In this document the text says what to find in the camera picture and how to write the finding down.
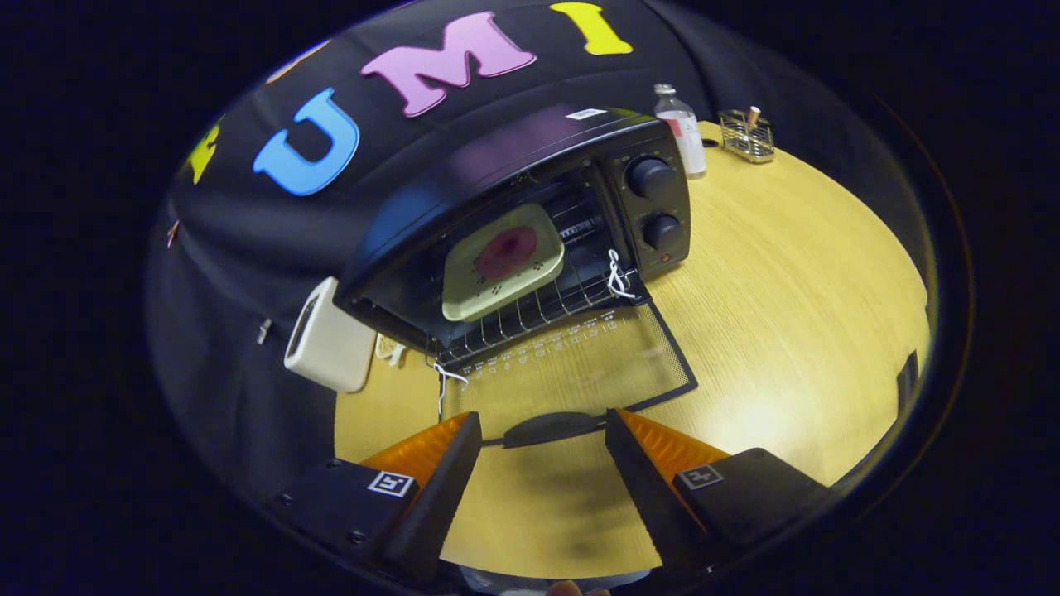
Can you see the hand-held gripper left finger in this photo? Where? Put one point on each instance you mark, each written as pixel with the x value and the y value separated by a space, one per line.
pixel 439 505

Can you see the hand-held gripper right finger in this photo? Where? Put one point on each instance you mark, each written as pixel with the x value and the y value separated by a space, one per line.
pixel 646 497

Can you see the cream square plate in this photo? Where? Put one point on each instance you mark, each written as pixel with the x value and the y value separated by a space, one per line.
pixel 472 298

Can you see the pink ham slice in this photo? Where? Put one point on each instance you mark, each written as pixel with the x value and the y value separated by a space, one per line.
pixel 505 252

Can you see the black toaster oven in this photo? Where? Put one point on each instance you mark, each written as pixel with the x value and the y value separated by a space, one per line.
pixel 497 157

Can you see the white toaster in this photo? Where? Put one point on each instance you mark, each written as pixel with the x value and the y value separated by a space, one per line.
pixel 331 348

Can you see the small white bean dish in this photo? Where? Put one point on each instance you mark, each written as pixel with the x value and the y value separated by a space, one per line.
pixel 387 348

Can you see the silver clip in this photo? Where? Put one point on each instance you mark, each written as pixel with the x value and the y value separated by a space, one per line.
pixel 263 331

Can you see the black flat stand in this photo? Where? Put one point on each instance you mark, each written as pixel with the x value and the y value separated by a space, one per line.
pixel 908 381

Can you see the black backdrop cloth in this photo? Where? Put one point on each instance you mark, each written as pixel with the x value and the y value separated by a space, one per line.
pixel 248 248

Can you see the clear plastic bottle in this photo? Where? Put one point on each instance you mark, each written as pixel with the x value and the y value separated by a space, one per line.
pixel 687 141

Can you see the red clip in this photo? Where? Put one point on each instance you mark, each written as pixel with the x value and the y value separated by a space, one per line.
pixel 171 234

